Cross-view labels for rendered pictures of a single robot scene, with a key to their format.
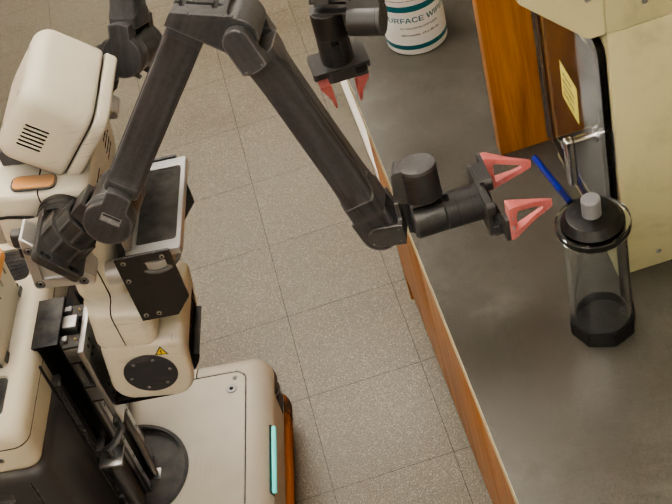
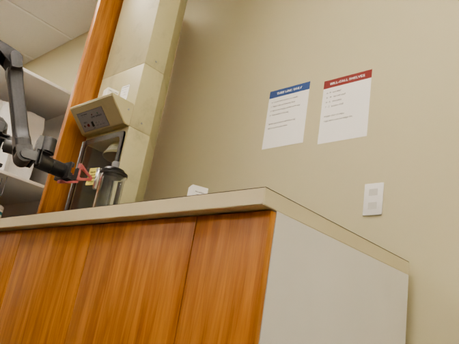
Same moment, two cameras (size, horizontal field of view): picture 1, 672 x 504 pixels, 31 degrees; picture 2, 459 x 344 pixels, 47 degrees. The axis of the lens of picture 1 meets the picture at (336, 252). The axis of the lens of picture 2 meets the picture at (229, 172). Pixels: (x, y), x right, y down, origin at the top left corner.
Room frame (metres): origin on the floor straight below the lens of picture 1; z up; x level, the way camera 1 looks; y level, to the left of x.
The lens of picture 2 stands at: (-0.45, 0.67, 0.59)
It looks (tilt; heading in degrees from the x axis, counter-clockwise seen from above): 19 degrees up; 316
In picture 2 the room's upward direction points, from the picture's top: 10 degrees clockwise
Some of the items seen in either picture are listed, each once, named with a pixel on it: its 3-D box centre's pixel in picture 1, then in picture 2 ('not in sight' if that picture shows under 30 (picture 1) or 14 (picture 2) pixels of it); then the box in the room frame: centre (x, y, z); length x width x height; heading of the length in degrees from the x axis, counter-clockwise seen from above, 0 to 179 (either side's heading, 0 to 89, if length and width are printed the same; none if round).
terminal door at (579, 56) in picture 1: (573, 98); (93, 179); (1.47, -0.43, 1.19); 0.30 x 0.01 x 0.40; 0
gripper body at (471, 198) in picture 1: (467, 204); (58, 168); (1.36, -0.21, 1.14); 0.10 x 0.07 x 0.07; 0
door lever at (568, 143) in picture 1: (580, 156); (100, 179); (1.36, -0.40, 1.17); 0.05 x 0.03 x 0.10; 90
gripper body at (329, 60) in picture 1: (335, 49); not in sight; (1.77, -0.10, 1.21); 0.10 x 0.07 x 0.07; 91
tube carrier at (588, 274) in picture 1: (597, 271); (106, 199); (1.22, -0.36, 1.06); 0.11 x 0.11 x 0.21
